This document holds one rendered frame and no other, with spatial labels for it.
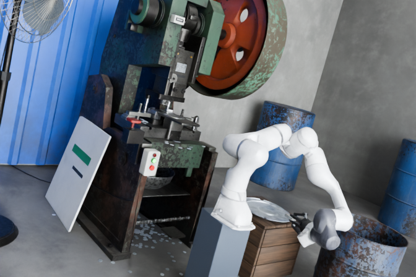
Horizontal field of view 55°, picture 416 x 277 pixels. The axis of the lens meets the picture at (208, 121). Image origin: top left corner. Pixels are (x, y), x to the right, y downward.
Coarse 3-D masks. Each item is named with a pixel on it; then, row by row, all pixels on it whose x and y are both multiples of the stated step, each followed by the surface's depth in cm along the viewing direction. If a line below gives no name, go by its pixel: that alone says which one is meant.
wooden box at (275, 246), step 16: (256, 224) 223; (272, 224) 223; (288, 224) 231; (256, 240) 221; (272, 240) 225; (288, 240) 235; (256, 256) 221; (272, 256) 229; (288, 256) 239; (240, 272) 228; (256, 272) 224; (272, 272) 234; (288, 272) 244
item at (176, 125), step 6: (162, 114) 232; (168, 114) 233; (174, 114) 238; (168, 120) 231; (174, 120) 224; (180, 120) 227; (186, 120) 233; (168, 126) 230; (174, 126) 231; (180, 126) 234; (198, 126) 227; (168, 132) 230; (174, 132) 232; (180, 132) 235; (168, 138) 231; (174, 138) 233
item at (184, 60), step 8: (184, 48) 238; (176, 56) 230; (184, 56) 234; (192, 56) 238; (176, 64) 232; (184, 64) 235; (176, 72) 233; (184, 72) 237; (160, 80) 236; (168, 80) 231; (176, 80) 235; (184, 80) 239; (160, 88) 235; (168, 88) 233; (176, 88) 231; (184, 88) 237; (176, 96) 234
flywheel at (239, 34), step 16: (224, 0) 266; (240, 0) 255; (256, 0) 240; (256, 16) 244; (240, 32) 252; (256, 32) 242; (224, 48) 261; (240, 48) 265; (256, 48) 237; (224, 64) 261; (240, 64) 250; (208, 80) 266; (224, 80) 254; (240, 80) 245
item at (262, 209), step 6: (252, 204) 243; (258, 204) 246; (264, 204) 249; (270, 204) 252; (252, 210) 232; (258, 210) 235; (264, 210) 236; (270, 210) 239; (276, 210) 243; (282, 210) 246; (264, 216) 227; (270, 216) 230; (276, 216) 232; (282, 216) 235; (282, 222) 226
